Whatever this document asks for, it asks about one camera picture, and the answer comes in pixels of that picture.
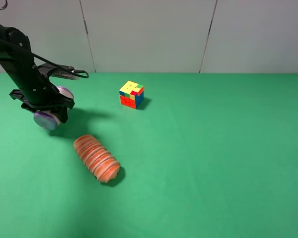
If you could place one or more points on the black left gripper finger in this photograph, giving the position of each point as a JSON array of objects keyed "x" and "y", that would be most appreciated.
[{"x": 62, "y": 114}]

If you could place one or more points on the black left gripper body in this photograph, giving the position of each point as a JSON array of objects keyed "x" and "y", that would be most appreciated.
[{"x": 38, "y": 95}]

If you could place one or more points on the white purple cylindrical roll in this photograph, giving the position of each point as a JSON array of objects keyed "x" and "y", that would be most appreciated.
[{"x": 46, "y": 119}]

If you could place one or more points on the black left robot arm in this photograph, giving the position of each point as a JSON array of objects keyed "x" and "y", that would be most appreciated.
[{"x": 17, "y": 60}]

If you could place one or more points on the orange ridged toy carrot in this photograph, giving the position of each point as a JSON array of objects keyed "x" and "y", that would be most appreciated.
[{"x": 99, "y": 161}]

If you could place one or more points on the multicolour puzzle cube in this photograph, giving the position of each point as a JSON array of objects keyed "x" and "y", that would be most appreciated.
[{"x": 131, "y": 94}]

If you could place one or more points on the green table cloth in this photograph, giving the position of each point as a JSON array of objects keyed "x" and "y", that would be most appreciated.
[{"x": 203, "y": 156}]

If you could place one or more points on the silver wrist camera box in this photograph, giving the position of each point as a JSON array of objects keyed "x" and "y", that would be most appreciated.
[{"x": 62, "y": 70}]

